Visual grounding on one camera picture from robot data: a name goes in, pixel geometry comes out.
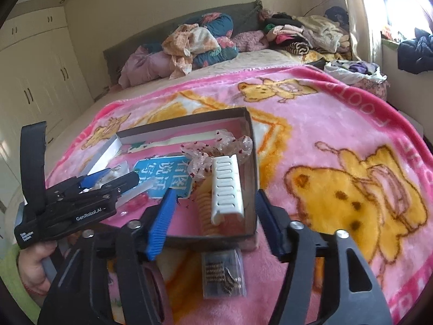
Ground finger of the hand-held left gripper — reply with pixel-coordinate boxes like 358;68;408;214
76;168;114;190
101;172;140;197

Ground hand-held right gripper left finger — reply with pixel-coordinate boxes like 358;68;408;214
37;190;180;325

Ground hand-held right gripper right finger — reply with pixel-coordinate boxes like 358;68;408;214
255;190;395;325

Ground pearl earring card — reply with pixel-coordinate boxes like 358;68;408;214
96;162;131;187

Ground grey shallow cardboard box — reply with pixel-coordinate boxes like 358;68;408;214
84;106;261;246

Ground person's left forearm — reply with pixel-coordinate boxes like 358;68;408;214
0;244;43;324

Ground person's left hand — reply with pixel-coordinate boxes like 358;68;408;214
18;240;60;296

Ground pink book with blue label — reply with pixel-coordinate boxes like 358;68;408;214
118;132;217;210

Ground pink bear printed blanket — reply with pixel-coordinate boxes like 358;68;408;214
44;64;433;325

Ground pink padded garment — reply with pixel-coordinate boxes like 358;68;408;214
118;45;176;87

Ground cream wardrobe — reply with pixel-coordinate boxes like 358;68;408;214
0;5;93;150

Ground peach floral cloth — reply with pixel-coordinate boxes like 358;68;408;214
162;24;220;80

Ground grey padded headboard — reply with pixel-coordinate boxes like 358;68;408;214
103;0;263;85

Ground bed with beige sheet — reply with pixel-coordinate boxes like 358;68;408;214
44;49;305;163

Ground heap of pale clothes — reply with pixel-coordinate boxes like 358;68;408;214
325;59;389;100

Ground pink fuzzy cloth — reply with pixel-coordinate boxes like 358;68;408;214
232;30;268;52

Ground pile of mixed clothes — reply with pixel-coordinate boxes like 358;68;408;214
259;8;352;56

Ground dark puffer jacket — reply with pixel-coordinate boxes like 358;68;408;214
397;27;433;75

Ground cream curtain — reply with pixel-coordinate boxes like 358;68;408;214
338;0;383;61

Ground bright window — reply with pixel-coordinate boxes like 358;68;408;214
375;0;433;38

